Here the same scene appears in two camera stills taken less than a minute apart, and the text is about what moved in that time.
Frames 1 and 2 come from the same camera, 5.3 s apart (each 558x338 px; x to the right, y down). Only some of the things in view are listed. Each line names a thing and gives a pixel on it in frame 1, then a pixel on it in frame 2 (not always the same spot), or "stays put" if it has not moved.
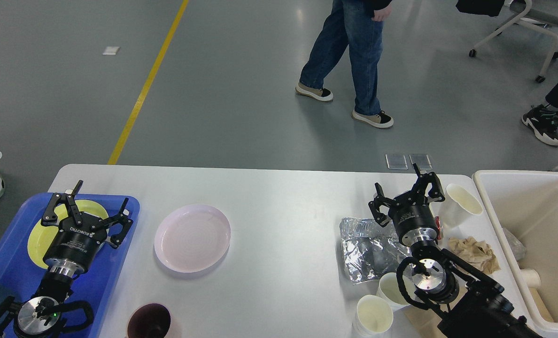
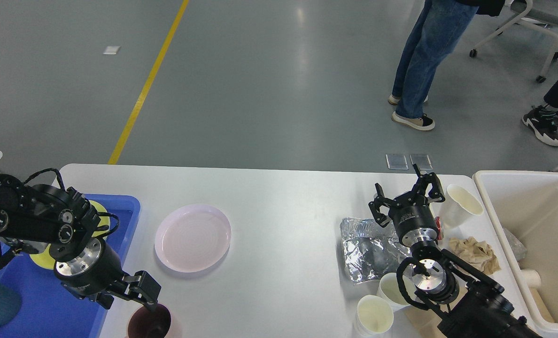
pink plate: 191,238 stays put
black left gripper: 76,242 -> 98,270
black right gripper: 414,220 stays put
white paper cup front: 373,317 stays put
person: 359,24 -> 444,24
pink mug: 151,320 stays put
